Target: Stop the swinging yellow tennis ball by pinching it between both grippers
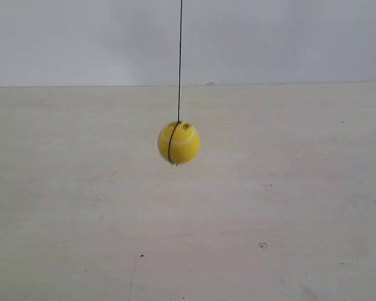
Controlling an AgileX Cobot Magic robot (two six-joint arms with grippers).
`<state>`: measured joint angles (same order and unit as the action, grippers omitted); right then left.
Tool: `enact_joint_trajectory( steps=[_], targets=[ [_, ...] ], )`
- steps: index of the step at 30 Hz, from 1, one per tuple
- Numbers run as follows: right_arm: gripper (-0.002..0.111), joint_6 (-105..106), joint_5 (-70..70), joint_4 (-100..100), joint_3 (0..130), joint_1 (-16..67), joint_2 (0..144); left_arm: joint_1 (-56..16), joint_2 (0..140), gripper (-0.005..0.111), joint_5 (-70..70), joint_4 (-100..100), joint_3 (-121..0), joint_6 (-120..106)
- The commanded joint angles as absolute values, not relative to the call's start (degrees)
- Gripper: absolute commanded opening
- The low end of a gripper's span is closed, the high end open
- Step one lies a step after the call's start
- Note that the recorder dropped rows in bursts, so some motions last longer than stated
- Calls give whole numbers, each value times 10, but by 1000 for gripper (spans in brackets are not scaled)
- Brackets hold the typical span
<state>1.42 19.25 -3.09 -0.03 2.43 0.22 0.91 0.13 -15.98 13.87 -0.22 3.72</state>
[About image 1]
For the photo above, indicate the yellow tennis ball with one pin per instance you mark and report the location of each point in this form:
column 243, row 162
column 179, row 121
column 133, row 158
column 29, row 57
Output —
column 178, row 142

